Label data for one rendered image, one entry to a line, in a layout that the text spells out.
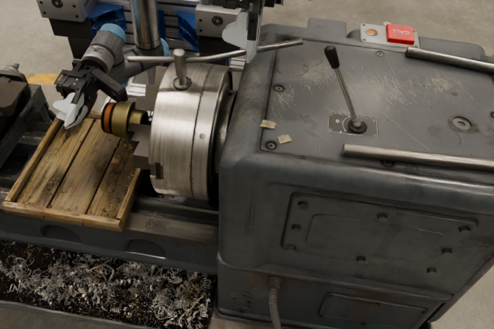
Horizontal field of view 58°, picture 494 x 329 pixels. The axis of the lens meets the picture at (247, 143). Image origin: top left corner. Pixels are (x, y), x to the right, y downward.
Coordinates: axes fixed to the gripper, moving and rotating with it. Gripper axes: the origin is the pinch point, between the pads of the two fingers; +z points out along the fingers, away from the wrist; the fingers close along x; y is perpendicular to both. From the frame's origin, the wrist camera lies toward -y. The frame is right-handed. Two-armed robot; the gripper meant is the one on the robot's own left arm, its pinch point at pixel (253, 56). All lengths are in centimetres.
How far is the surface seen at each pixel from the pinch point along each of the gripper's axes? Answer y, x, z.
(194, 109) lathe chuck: 10.9, -4.1, 13.9
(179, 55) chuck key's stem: 14.4, -4.3, 3.2
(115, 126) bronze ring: 30.7, -11.3, 24.4
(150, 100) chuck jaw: 23.9, -15.6, 18.6
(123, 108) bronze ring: 29.8, -13.8, 20.7
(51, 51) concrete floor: 149, -191, 76
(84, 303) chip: 41, -7, 81
